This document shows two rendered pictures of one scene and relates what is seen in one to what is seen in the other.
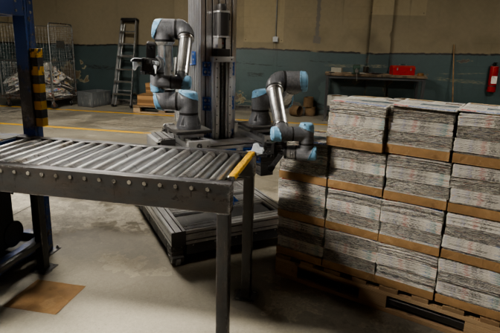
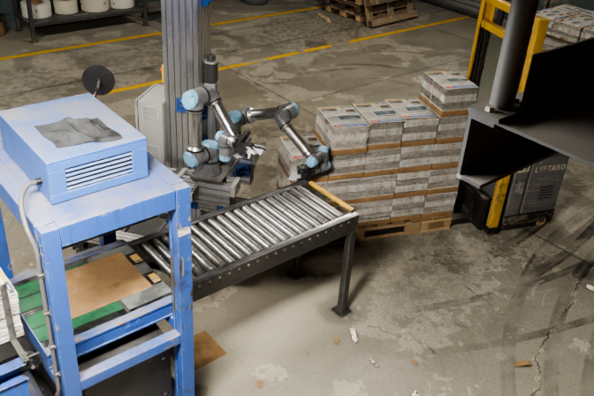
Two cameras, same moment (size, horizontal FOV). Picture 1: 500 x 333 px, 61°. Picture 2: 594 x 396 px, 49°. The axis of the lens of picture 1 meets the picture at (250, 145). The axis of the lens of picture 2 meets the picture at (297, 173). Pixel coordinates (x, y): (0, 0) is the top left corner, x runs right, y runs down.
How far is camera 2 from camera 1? 3.62 m
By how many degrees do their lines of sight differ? 51
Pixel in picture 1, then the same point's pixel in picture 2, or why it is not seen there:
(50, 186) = (262, 265)
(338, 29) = not seen: outside the picture
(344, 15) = not seen: outside the picture
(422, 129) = (386, 133)
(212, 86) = (210, 127)
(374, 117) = (361, 133)
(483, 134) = (415, 129)
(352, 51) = not seen: outside the picture
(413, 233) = (380, 190)
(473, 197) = (410, 162)
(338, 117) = (338, 137)
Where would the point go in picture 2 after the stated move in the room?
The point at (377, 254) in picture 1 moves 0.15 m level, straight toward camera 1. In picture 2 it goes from (360, 210) to (371, 219)
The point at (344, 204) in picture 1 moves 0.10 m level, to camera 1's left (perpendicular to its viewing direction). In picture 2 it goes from (340, 188) to (332, 193)
